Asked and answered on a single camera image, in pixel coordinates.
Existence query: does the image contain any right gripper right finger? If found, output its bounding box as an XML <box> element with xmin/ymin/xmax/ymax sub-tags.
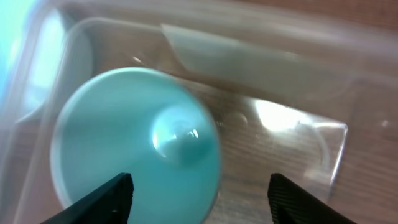
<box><xmin>267</xmin><ymin>173</ymin><xmax>354</xmax><ymax>224</ymax></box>

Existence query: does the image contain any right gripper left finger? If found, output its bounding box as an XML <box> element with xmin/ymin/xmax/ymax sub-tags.
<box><xmin>42</xmin><ymin>173</ymin><xmax>134</xmax><ymax>224</ymax></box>

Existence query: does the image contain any blue cup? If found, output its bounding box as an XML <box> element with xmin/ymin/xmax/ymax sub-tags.
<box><xmin>50</xmin><ymin>67</ymin><xmax>221</xmax><ymax>224</ymax></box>

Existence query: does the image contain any clear plastic container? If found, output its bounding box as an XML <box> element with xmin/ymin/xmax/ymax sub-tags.
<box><xmin>1</xmin><ymin>1</ymin><xmax>397</xmax><ymax>223</ymax></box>

